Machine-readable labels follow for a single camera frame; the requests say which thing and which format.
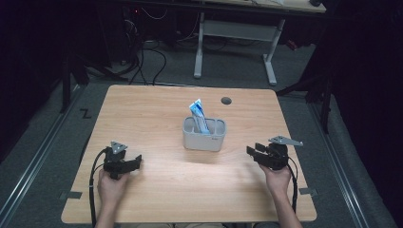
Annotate person's right hand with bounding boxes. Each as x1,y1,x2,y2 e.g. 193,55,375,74
259,164,293,197

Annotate black metal stand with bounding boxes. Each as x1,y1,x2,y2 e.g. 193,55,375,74
59,52,129,115
275,70,335,135

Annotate person's left hand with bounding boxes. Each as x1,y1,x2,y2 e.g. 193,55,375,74
96,168,129,207

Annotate blue and white toothpaste tube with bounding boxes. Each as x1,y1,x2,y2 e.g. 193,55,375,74
188,98,211,135

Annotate white desk frame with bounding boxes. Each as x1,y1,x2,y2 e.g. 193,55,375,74
193,0,327,86

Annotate grey tape strip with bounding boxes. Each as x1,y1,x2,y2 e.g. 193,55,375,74
298,187,319,197

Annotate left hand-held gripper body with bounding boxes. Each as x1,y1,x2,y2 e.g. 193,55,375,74
102,141,129,181

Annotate grey plastic holder box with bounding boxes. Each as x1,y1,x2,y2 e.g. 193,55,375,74
182,115,228,152

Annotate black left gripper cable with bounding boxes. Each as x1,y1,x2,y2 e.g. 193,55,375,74
88,147,111,228

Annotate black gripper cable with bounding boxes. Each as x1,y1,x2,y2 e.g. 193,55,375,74
88,147,111,228
286,156,300,214

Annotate black floor cables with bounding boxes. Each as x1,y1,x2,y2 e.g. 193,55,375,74
125,44,168,86

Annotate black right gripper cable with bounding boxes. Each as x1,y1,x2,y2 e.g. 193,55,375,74
286,156,300,214

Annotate metal floor rail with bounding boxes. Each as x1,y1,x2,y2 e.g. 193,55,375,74
308,102,371,228
0,85,84,223

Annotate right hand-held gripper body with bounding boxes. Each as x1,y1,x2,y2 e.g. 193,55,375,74
262,135,304,171

